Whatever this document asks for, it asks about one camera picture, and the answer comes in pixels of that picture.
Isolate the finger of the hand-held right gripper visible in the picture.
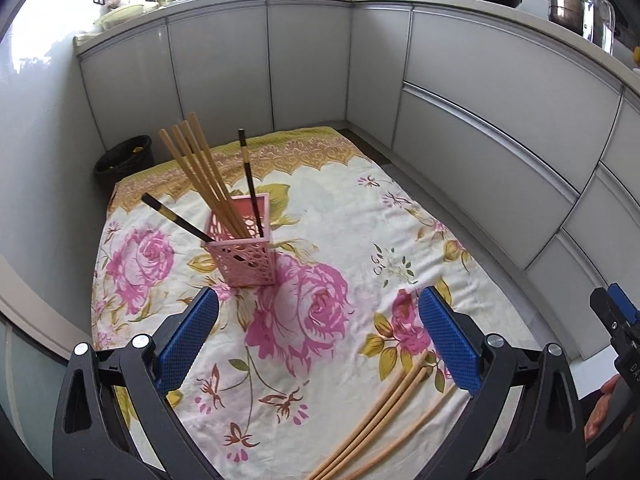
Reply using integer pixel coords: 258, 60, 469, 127
589, 287, 623, 341
607, 283, 640, 328

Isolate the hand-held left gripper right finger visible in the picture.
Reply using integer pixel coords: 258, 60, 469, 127
418, 286, 587, 480

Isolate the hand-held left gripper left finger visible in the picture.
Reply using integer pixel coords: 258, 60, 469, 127
52, 287, 231, 480

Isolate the wooden chopstick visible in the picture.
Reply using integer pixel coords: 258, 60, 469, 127
352, 385, 458, 480
180, 120, 248, 236
315, 357, 433, 480
188, 113, 251, 235
327, 365, 437, 480
171, 125, 246, 237
159, 129, 242, 238
304, 351, 430, 480

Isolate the pink perforated chopstick holder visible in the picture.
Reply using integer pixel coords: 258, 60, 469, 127
201, 192, 277, 287

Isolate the black chopstick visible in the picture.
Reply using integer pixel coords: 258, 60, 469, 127
238, 129, 265, 237
141, 193, 246, 262

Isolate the person's right hand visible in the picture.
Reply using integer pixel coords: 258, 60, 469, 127
583, 374, 626, 445

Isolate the floral printed blanket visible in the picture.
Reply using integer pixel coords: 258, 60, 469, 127
91, 126, 547, 480

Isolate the black trash bin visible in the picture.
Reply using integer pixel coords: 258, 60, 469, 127
94, 135, 156, 189

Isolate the clear glass pitcher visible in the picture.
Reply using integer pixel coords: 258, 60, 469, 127
582, 0, 617, 57

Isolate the stainless steel pot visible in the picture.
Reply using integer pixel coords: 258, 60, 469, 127
537, 0, 601, 37

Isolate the pale green plate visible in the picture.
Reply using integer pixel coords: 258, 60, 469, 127
94, 3, 162, 29

